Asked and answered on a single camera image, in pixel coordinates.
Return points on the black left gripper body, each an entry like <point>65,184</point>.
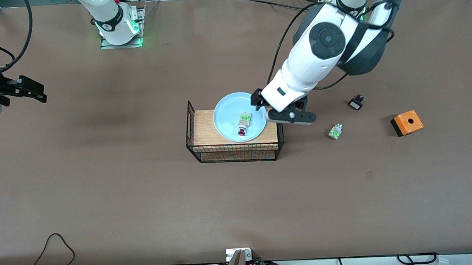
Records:
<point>257,99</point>

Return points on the red push button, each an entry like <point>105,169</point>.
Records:
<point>244,124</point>

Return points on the light blue plate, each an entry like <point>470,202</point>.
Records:
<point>228,116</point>

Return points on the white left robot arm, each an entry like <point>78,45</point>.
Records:
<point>322,55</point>

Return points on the orange button box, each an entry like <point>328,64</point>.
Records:
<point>408,122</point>

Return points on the wooden board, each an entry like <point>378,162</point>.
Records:
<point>204,130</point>

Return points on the green white contact block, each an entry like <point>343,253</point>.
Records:
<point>335,131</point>

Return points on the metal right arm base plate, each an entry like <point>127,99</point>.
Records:
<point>109,45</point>

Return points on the small black switch part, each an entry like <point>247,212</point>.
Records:
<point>356,103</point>

